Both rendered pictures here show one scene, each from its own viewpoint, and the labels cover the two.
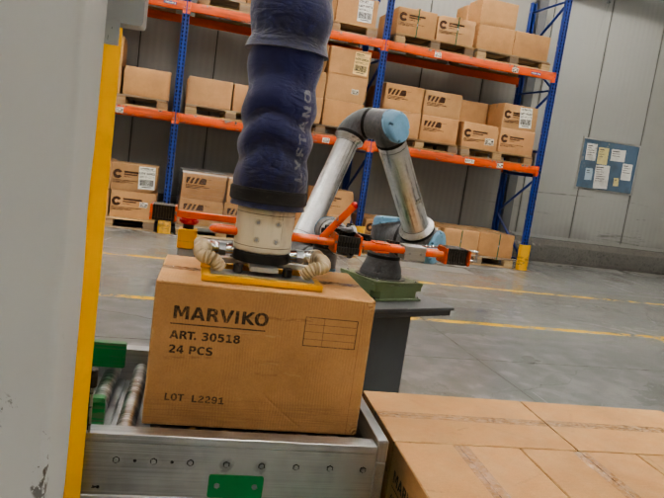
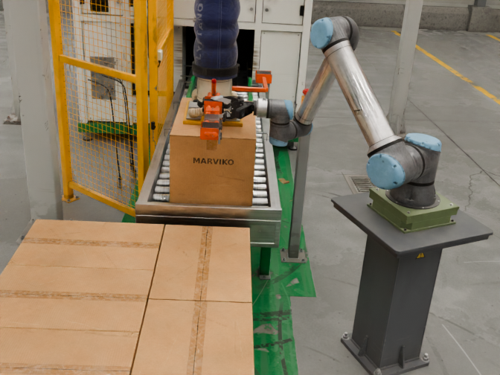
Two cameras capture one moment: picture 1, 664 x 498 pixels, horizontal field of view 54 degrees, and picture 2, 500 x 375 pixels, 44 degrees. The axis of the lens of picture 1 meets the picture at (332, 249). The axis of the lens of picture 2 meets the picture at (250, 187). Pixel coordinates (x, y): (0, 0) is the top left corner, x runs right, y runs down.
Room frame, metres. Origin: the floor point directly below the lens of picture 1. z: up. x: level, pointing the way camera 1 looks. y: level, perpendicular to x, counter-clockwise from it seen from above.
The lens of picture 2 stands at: (2.61, -2.68, 1.92)
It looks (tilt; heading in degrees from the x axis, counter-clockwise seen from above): 25 degrees down; 99
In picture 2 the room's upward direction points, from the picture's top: 3 degrees clockwise
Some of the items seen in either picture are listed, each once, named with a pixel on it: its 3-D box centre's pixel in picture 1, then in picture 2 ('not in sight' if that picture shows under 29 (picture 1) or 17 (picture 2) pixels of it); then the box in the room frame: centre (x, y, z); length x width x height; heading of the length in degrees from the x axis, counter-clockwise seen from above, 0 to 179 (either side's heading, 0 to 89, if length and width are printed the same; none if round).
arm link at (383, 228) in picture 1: (388, 235); (419, 156); (2.90, -0.24, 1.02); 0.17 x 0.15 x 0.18; 53
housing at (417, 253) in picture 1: (412, 252); (211, 121); (2.02, -0.25, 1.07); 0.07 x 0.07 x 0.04; 13
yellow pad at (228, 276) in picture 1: (262, 274); (195, 109); (1.82, 0.19, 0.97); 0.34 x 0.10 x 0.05; 103
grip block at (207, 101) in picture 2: (345, 242); (213, 105); (1.97, -0.04, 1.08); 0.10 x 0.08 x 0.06; 13
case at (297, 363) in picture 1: (256, 340); (214, 152); (1.93, 0.19, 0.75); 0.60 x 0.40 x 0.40; 101
